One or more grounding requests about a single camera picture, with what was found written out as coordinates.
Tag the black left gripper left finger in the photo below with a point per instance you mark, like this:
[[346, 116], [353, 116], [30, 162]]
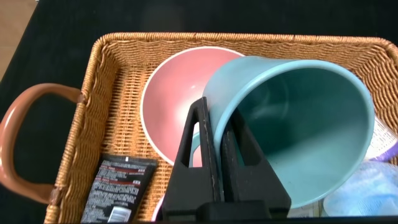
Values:
[[192, 174]]

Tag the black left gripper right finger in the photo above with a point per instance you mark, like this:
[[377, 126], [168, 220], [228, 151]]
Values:
[[248, 177]]

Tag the light blue mug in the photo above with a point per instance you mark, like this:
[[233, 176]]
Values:
[[295, 124]]

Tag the pink bowl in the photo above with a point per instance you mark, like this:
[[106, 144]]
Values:
[[174, 102]]

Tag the black cosmetic tube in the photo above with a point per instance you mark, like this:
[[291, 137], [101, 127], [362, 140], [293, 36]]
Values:
[[118, 189]]

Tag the light blue bath loofah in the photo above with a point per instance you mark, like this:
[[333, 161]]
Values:
[[367, 193]]

